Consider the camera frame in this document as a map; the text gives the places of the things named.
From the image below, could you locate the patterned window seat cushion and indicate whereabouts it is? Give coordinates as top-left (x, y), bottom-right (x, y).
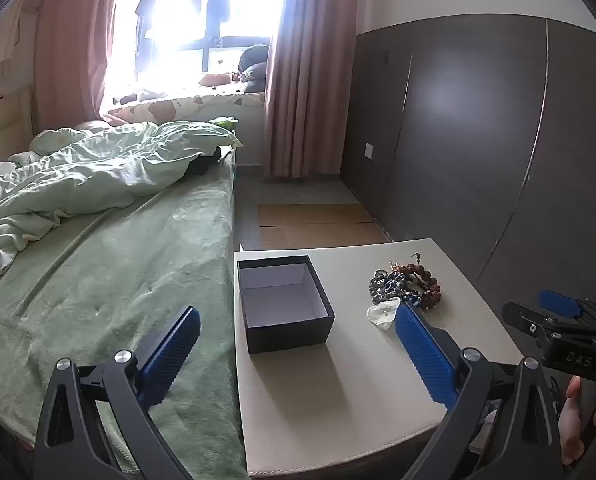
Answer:
top-left (105, 90), bottom-right (267, 124)

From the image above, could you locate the pink curtain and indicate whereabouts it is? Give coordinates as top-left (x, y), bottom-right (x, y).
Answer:
top-left (34, 0), bottom-right (125, 132)
top-left (262, 0), bottom-right (360, 182)

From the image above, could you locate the pink stuffed toy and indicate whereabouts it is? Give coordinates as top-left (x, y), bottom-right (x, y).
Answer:
top-left (200, 72), bottom-right (240, 87)

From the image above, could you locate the black cloth item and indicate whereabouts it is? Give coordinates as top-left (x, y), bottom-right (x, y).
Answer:
top-left (184, 146), bottom-right (235, 178)

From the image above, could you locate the black square gift box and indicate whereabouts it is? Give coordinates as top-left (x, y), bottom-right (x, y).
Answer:
top-left (236, 255), bottom-right (336, 355)

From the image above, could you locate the window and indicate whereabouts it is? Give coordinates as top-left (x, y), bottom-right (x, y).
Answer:
top-left (103, 0), bottom-right (290, 92)

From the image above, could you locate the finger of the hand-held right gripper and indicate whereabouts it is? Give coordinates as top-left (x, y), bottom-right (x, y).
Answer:
top-left (538, 290), bottom-right (596, 319)
top-left (502, 301), bottom-right (561, 347)

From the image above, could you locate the green sheeted bed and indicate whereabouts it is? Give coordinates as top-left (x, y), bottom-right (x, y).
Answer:
top-left (0, 157), bottom-right (249, 480)

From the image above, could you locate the flat cardboard sheet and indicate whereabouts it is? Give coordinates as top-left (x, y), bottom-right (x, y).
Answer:
top-left (256, 203), bottom-right (390, 251)

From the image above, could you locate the beige headboard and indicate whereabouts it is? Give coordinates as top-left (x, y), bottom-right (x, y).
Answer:
top-left (0, 85), bottom-right (35, 167)

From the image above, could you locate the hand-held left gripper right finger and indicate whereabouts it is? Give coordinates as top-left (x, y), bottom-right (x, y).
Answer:
top-left (394, 302), bottom-right (564, 480)

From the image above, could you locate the pale green quilt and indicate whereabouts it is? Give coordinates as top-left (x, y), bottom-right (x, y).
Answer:
top-left (0, 121), bottom-right (244, 276)

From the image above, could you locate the person's right hand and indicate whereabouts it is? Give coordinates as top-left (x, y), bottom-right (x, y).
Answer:
top-left (553, 375), bottom-right (596, 466)

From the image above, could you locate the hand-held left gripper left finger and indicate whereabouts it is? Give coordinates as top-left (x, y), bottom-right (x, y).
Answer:
top-left (33, 305), bottom-right (202, 480)

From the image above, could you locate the dark round cushion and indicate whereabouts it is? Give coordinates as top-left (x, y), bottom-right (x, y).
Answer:
top-left (237, 45), bottom-right (270, 94)

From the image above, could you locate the blue grey bead bracelet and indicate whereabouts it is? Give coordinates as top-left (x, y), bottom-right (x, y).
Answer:
top-left (369, 269), bottom-right (421, 307)

